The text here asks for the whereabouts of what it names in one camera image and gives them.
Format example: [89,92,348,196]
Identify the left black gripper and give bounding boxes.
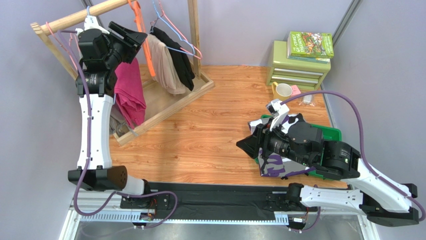
[103,21,148,70]

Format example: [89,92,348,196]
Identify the purple camouflage trousers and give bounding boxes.
[256,113,315,178]

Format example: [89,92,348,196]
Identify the orange plastic hanger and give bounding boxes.
[127,0,157,78]

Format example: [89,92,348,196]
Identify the pink trousers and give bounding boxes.
[114,58,147,130]

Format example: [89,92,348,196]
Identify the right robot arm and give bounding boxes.
[236,114,426,227]

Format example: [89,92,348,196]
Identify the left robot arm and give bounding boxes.
[67,21,147,195]

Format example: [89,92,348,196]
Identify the black trousers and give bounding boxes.
[151,27,195,91]

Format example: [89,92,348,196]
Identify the beige trousers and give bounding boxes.
[146,34,186,95]

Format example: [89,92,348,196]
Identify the grey trousers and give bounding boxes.
[109,104,135,138]

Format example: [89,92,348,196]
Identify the yellow mug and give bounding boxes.
[271,82,293,101]

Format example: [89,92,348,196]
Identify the wooden clothes rack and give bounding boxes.
[30,10,215,146]

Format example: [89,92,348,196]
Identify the pink small box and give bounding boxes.
[290,85,301,97]

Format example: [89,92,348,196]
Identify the small clear plastic bag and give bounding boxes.
[299,94,316,107]

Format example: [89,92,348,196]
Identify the green plastic tray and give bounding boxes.
[248,113,342,180]

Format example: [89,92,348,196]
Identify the green drawer cabinet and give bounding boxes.
[265,40,331,91]

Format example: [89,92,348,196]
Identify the green treehouse book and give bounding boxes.
[287,31,335,59]

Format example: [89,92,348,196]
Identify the red wire hanger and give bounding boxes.
[150,0,203,60]

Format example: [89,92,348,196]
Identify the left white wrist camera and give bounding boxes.
[75,15,110,36]

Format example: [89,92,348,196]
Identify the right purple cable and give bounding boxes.
[281,90,426,222]

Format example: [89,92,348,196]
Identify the purple cable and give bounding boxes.
[281,90,426,222]
[57,30,179,231]

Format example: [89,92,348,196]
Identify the pink wire hanger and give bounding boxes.
[45,21,78,71]

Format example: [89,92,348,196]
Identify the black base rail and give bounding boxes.
[119,181,334,222]

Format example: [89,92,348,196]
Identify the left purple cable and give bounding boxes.
[57,30,179,231]

